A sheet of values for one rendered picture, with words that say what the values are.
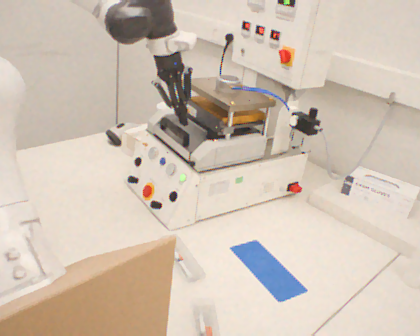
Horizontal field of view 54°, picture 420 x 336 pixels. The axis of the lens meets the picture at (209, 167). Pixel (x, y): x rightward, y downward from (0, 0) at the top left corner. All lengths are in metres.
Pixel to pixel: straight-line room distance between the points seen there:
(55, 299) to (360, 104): 1.35
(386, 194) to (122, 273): 1.04
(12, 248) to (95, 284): 0.17
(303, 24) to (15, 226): 0.93
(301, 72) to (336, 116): 0.48
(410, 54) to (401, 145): 0.32
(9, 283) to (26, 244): 0.06
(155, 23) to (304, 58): 0.45
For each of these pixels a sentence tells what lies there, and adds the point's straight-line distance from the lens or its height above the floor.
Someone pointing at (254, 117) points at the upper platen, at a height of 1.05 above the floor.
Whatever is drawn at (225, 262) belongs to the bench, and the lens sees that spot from 1.15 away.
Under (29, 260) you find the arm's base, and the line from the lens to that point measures 0.72.
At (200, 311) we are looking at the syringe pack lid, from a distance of 0.98.
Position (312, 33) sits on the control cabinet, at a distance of 1.28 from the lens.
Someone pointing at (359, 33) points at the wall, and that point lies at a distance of 1.67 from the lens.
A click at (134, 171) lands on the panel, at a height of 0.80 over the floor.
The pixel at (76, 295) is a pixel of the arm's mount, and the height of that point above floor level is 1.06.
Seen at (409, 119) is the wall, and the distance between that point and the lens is 1.61.
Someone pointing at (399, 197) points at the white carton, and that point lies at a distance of 1.48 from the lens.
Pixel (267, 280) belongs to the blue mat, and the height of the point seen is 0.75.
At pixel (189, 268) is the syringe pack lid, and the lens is 1.08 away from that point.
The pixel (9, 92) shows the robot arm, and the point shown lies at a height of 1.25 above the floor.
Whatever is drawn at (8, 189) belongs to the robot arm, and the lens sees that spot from 0.74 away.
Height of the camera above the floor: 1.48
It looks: 27 degrees down
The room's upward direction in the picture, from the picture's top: 8 degrees clockwise
